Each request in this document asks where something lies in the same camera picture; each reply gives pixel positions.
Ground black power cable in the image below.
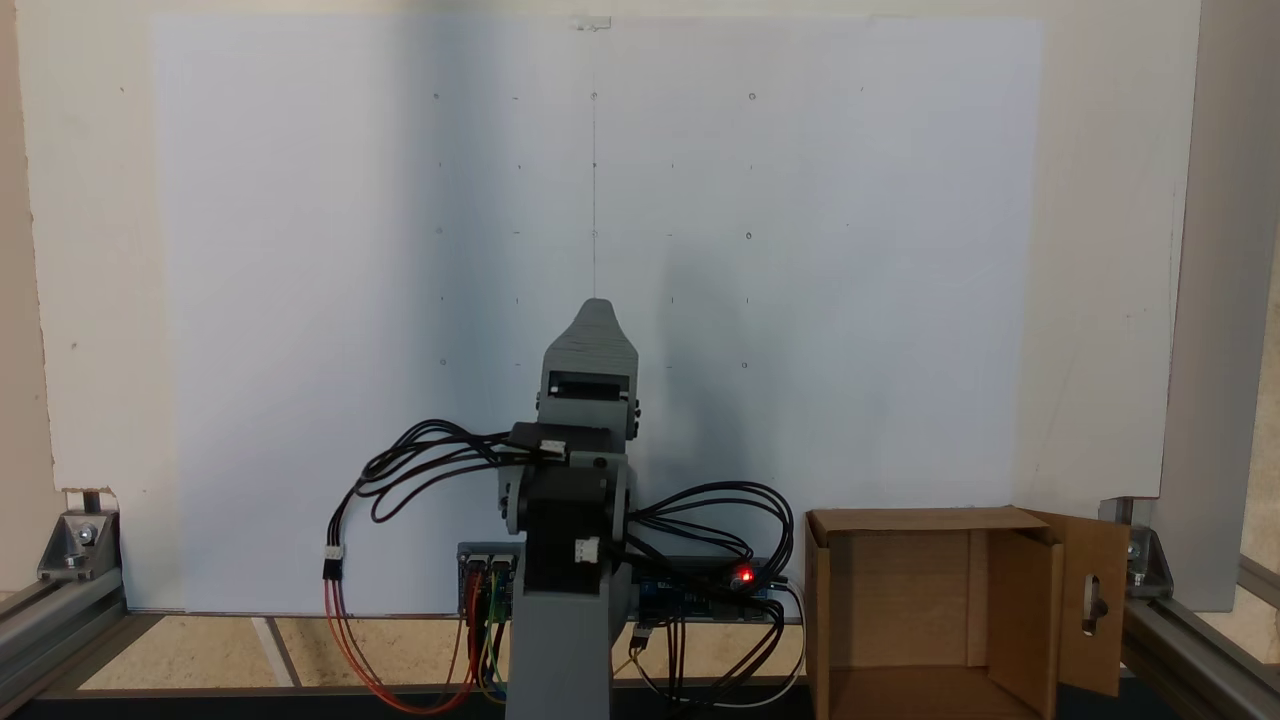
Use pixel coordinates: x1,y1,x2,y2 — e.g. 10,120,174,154
629,584,807,709

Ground aluminium frame post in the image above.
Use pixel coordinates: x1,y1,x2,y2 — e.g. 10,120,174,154
1150,0,1280,614

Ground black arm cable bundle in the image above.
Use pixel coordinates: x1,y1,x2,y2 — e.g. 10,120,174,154
368,452,513,525
624,482,798,603

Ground black cable with white connector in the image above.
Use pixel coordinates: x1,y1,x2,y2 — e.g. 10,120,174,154
321,419,563,583

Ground green jumper wire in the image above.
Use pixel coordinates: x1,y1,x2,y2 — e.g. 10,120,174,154
482,572,507,701

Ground aluminium frame rail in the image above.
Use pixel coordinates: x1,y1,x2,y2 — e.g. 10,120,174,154
0,568,128,717
1119,555,1280,720

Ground metal corner bracket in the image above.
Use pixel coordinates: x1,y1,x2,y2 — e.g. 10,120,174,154
1098,497,1163,593
37,487,123,584

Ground blue circuit board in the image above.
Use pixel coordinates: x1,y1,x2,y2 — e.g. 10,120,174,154
634,556,793,627

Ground brown cardboard box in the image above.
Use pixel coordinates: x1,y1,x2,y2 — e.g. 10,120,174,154
804,505,1132,720

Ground white paper sheet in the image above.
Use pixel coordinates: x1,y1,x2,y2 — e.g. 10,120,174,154
150,14,1047,617

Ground circuit board with jumper wires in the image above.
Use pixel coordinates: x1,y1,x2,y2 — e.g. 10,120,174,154
457,542,527,623

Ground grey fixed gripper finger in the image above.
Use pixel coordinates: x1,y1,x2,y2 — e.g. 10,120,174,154
540,297,641,374

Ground orange red wire bundle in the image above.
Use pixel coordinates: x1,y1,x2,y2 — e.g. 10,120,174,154
321,574,483,717

